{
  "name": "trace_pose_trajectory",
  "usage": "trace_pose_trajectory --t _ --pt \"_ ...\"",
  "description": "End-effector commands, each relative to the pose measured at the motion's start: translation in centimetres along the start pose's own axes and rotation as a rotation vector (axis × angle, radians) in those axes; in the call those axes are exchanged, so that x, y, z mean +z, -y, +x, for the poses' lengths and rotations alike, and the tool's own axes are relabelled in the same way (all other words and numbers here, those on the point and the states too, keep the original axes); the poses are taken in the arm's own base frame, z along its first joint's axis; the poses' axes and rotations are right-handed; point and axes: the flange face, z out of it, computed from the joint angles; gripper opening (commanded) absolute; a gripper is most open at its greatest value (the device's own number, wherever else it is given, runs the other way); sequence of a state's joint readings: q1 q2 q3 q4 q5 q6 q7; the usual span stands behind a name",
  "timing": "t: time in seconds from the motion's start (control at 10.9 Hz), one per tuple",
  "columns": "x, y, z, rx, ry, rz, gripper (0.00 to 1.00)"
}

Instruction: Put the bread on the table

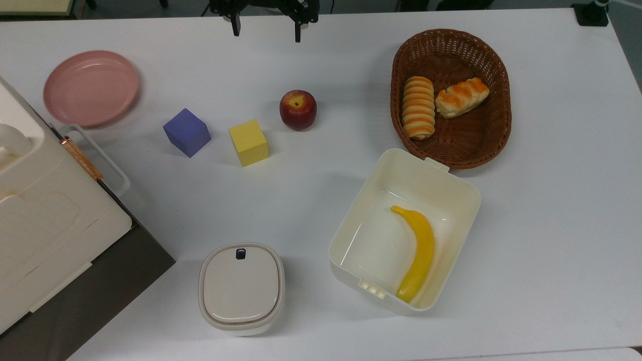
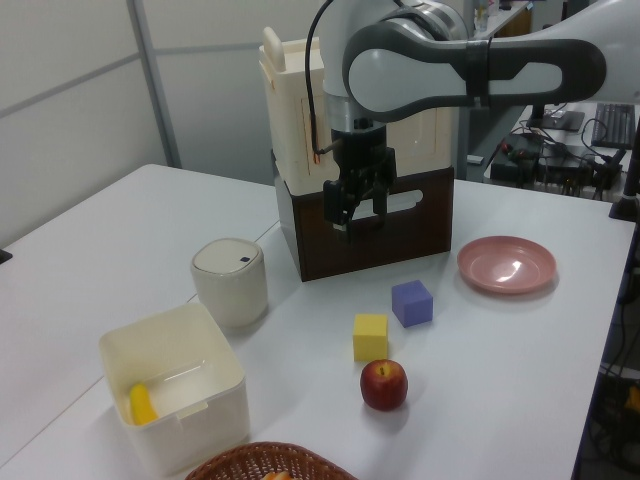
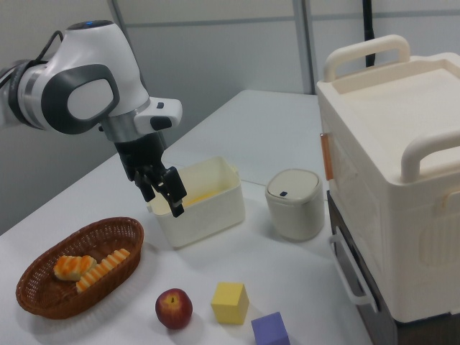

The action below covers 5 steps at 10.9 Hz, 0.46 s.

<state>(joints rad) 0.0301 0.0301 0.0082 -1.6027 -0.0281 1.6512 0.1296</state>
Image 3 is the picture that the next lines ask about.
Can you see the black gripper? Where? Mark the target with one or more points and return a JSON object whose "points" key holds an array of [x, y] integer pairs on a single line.
{"points": [[142, 152]]}

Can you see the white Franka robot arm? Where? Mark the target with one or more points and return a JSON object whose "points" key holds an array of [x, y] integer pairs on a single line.
{"points": [[90, 95]]}

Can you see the long orange-striped bread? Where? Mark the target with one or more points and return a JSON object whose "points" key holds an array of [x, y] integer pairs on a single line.
{"points": [[102, 270]]}

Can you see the round orange-striped bread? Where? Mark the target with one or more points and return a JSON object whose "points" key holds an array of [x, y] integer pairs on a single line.
{"points": [[74, 267]]}

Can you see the cream rectangular plastic bin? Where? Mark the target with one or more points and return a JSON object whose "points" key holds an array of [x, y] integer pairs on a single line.
{"points": [[205, 205]]}

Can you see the brown wicker basket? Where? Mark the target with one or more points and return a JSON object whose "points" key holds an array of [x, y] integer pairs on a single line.
{"points": [[81, 267]]}

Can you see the red apple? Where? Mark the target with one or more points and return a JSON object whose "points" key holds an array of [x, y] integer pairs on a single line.
{"points": [[174, 308]]}

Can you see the yellow cube block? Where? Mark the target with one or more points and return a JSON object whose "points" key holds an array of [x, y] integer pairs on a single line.
{"points": [[230, 303]]}

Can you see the small cream lidded trash can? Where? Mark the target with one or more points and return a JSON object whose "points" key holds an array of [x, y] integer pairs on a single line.
{"points": [[294, 206]]}

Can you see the purple cube block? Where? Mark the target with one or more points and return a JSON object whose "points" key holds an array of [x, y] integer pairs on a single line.
{"points": [[270, 330]]}

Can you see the large cream storage box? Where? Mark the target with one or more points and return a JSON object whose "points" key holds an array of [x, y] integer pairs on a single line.
{"points": [[395, 179]]}

